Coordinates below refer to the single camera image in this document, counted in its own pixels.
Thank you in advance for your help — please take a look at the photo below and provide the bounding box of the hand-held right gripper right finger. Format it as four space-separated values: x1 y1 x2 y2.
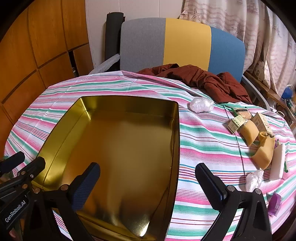
195 163 273 241

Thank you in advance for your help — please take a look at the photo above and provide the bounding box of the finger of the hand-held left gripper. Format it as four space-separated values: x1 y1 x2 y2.
14 157 46 193
0 151 25 174

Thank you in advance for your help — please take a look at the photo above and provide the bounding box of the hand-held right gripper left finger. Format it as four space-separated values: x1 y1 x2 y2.
23 162 101 241

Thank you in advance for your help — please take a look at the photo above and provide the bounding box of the gold tin box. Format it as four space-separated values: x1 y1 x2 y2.
35 96 181 241

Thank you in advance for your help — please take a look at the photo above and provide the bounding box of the yellow sponge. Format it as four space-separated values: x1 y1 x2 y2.
252 137 275 169
238 120 260 146

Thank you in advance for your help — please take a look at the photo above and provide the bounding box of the small green-label box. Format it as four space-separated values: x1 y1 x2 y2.
227 115 246 134

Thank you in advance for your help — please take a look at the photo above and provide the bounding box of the purple fuzzy object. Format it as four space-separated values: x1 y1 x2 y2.
268 192 282 216

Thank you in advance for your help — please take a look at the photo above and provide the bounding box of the snack bar packet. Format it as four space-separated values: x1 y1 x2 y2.
232 107 252 120

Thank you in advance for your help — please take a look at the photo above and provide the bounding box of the beige cardboard box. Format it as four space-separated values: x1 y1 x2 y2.
251 112 273 136

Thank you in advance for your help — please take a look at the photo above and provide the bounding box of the striped pink green tablecloth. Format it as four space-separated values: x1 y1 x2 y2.
5 70 294 241

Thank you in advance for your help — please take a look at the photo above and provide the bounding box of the brown-red garment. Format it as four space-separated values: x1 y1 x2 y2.
136 64 253 105

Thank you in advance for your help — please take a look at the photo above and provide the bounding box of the wooden side desk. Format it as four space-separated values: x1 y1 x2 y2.
243 71 296 112

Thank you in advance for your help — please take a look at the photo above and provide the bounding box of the wooden cabinet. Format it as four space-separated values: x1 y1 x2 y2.
0 0 94 144

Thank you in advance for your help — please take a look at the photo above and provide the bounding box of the blue round object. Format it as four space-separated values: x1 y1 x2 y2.
281 85 295 99

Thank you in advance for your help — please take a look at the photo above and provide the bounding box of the white foam tube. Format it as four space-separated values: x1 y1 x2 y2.
89 54 121 75

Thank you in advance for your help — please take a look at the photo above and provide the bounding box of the printed cardboard package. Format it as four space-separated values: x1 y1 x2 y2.
253 45 271 81

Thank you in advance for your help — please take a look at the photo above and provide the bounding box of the grey yellow blue chair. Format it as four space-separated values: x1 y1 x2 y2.
119 17 270 109

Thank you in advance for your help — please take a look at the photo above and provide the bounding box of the black rolled mat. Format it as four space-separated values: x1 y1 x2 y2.
105 13 125 72

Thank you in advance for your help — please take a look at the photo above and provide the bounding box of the patterned cream curtain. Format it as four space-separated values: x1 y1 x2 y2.
180 0 296 98

